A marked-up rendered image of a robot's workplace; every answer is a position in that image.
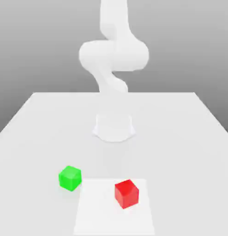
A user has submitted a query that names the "small green cube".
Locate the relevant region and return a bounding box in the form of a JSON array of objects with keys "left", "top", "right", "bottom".
[{"left": 58, "top": 165, "right": 82, "bottom": 192}]

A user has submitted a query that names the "small red cube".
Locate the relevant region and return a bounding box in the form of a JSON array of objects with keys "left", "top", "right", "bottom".
[{"left": 114, "top": 179, "right": 140, "bottom": 210}]

